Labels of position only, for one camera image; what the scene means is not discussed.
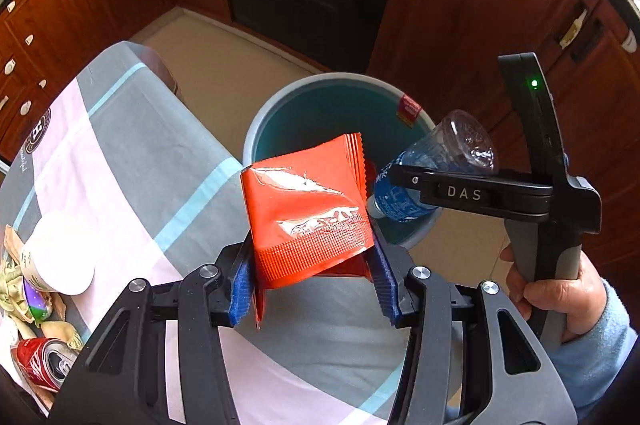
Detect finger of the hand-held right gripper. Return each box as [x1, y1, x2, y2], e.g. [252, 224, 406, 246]
[387, 162, 553, 213]

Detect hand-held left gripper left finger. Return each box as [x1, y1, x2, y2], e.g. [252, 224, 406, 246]
[47, 239, 258, 425]

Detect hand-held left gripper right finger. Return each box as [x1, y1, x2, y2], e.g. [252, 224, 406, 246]
[369, 231, 578, 425]

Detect clear plastic bottle blue label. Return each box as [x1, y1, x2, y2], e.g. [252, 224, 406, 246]
[366, 109, 499, 223]

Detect red foil snack packet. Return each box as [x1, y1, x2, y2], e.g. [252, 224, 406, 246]
[240, 132, 378, 332]

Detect grey trash bin teal inside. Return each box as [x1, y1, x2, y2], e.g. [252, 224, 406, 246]
[241, 72, 443, 251]

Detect white paper cup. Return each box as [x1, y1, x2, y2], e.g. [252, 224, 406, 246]
[22, 212, 96, 296]

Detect red soda can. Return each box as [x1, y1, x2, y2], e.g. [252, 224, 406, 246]
[15, 337, 81, 393]

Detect person's right forearm blue sleeve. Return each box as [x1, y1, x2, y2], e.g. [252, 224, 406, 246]
[547, 277, 639, 412]

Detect person's right hand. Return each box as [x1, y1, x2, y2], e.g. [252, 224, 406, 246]
[500, 243, 609, 344]

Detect tall wooden cabinet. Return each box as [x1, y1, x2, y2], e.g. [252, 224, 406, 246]
[367, 0, 640, 286]

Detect checked pink grey tablecloth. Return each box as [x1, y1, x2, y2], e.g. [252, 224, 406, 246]
[0, 42, 501, 425]

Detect purple foil wrapper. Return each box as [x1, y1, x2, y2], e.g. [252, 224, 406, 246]
[22, 277, 53, 323]

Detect torn brown paper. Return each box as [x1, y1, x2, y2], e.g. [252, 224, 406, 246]
[4, 225, 32, 267]

